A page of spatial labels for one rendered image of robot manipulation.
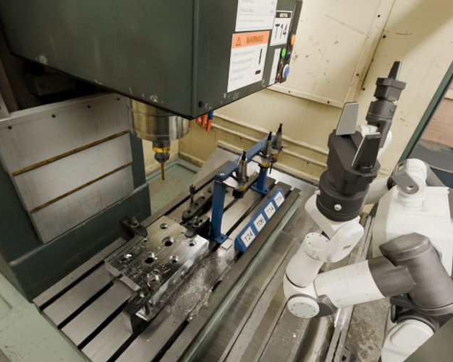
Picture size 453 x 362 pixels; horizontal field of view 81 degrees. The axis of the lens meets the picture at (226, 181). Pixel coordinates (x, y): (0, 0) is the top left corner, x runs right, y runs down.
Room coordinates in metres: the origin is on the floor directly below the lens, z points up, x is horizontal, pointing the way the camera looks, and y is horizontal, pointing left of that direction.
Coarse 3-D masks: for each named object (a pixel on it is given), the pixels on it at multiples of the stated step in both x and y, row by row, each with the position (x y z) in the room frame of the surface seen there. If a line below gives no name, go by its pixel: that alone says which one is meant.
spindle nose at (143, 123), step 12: (132, 108) 0.59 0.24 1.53; (144, 108) 0.58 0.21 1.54; (156, 108) 0.58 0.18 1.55; (132, 120) 0.60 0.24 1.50; (144, 120) 0.58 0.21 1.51; (156, 120) 0.58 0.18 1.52; (168, 120) 0.59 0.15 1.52; (180, 120) 0.61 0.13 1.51; (132, 132) 0.61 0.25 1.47; (144, 132) 0.58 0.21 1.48; (156, 132) 0.58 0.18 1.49; (168, 132) 0.59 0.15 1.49; (180, 132) 0.61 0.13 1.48
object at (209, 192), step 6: (204, 192) 1.04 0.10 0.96; (210, 192) 1.05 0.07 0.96; (198, 198) 0.99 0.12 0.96; (204, 198) 1.01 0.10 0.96; (210, 198) 1.02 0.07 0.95; (192, 204) 0.94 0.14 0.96; (198, 204) 0.95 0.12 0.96; (204, 204) 0.97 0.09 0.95; (210, 204) 1.03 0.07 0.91; (186, 210) 0.89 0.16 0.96; (192, 210) 0.90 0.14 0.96; (198, 210) 0.92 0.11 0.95; (186, 216) 0.86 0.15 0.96; (192, 216) 0.87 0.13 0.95; (186, 222) 0.88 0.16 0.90; (192, 222) 0.87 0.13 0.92
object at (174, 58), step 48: (0, 0) 0.74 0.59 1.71; (48, 0) 0.64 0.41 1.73; (96, 0) 0.56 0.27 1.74; (144, 0) 0.50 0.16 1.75; (192, 0) 0.46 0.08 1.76; (288, 0) 0.76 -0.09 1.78; (48, 48) 0.66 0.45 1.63; (96, 48) 0.57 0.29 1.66; (144, 48) 0.50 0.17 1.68; (192, 48) 0.46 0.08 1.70; (144, 96) 0.51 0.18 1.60; (192, 96) 0.46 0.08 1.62; (240, 96) 0.60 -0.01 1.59
